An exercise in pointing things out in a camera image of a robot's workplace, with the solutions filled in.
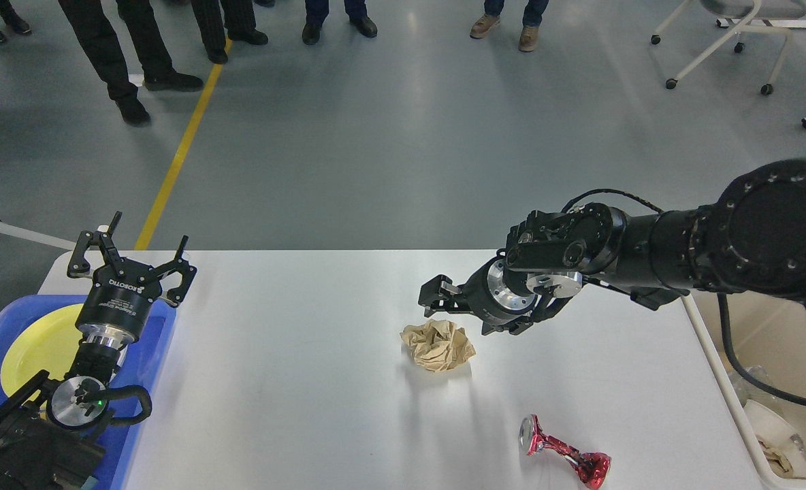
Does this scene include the right floor socket plate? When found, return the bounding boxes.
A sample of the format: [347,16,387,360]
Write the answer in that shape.
[571,216,611,245]

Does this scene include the brown paper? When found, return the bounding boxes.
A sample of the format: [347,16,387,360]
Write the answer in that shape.
[400,320,477,372]
[758,440,795,478]

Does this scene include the yellow plastic plate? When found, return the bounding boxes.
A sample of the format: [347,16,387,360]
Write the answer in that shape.
[0,304,82,396]

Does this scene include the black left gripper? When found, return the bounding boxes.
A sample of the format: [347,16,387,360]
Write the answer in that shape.
[67,211,197,349]

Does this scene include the white pink plate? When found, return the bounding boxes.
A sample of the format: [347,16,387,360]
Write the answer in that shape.
[113,345,129,376]

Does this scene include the floor socket plate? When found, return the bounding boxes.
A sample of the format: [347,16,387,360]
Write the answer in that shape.
[571,216,611,245]
[539,218,570,242]

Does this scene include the bystander black trousers left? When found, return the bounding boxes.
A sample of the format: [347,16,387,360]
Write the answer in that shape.
[59,1,204,127]

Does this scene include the white rolling chair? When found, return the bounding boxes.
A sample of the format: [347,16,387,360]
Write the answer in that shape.
[664,1,806,97]

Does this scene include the bystander black trousers middle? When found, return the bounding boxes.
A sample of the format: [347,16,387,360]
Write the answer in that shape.
[191,1,269,65]

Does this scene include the bystander brown shoes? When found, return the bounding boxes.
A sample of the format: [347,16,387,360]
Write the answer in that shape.
[470,0,550,53]

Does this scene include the left floor socket plate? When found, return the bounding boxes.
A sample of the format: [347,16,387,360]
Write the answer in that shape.
[539,218,570,242]

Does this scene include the bystander dark blue trousers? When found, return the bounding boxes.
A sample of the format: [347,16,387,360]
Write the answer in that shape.
[301,0,378,46]

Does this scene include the white waste bin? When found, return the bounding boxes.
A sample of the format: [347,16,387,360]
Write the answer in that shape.
[681,295,806,489]

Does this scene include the red foil wrapper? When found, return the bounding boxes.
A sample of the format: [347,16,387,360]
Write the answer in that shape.
[519,414,611,489]

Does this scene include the bystander black trousers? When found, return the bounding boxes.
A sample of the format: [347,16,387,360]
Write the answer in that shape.
[59,1,204,127]
[191,1,269,65]

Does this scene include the white paper cup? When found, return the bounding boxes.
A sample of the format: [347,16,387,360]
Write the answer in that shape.
[743,399,799,446]

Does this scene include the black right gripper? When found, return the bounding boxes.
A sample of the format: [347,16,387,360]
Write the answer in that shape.
[418,257,570,336]

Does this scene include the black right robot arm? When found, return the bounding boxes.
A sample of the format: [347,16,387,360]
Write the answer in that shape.
[418,158,806,373]

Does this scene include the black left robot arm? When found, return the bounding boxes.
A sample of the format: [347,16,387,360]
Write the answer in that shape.
[0,212,197,489]

